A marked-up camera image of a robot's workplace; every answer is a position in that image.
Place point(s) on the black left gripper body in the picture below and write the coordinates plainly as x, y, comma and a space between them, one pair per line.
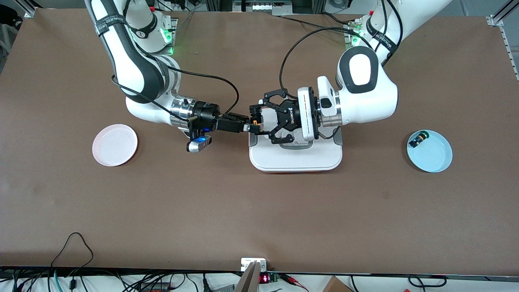
290, 115

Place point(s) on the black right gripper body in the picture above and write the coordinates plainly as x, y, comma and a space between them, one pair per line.
205, 114

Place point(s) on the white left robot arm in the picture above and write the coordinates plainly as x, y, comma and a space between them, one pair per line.
365, 101

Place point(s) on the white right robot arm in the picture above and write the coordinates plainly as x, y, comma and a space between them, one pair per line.
121, 61

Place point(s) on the white lunch box grey latches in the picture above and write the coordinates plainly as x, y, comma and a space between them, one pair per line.
296, 160

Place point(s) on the white power strip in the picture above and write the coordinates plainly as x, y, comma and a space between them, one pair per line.
263, 6

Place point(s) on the pink round plate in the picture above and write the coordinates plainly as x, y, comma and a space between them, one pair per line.
114, 145

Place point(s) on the small white box device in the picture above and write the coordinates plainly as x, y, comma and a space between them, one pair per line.
248, 263

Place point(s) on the red digit display module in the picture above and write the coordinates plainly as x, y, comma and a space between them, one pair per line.
264, 278

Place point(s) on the red clip lead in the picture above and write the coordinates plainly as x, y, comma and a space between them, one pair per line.
294, 280

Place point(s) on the tan wooden beam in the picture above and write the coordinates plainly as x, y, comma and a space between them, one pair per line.
248, 280

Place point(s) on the light blue round plate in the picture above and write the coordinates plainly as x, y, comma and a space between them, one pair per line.
432, 156

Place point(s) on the brown cardboard box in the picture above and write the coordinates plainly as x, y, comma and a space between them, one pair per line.
335, 286

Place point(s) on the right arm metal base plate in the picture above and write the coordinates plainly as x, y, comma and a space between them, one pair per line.
174, 28

